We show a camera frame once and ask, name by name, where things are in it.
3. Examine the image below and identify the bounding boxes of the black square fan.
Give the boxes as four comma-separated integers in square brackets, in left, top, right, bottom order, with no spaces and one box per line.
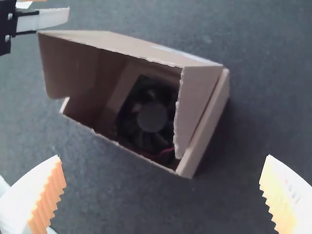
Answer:
[114,74,180,169]

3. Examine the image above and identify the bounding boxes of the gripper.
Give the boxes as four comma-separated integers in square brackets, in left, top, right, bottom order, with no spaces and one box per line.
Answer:
[0,0,71,58]

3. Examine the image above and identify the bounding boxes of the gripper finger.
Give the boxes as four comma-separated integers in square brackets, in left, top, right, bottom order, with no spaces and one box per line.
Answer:
[0,155,67,234]
[258,154,312,234]

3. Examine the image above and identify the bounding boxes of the black mat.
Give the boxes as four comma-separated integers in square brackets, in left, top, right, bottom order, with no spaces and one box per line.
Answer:
[0,0,312,234]

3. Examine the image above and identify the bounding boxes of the cardboard box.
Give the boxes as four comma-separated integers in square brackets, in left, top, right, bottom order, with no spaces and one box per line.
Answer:
[38,29,231,178]

